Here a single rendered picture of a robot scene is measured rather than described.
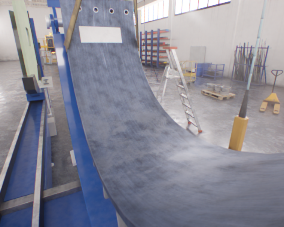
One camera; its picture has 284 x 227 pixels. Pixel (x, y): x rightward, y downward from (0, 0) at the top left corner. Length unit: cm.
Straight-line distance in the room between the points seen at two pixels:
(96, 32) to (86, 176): 127
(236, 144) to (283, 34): 1086
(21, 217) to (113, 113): 127
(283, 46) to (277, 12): 182
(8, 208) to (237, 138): 204
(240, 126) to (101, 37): 142
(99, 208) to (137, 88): 100
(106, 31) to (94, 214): 152
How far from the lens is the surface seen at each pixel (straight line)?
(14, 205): 212
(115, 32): 188
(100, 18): 189
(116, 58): 177
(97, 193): 140
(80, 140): 168
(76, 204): 197
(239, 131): 145
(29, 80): 426
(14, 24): 599
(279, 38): 1217
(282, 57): 1201
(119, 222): 81
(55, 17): 217
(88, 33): 182
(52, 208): 202
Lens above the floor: 196
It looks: 21 degrees down
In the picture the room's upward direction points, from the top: straight up
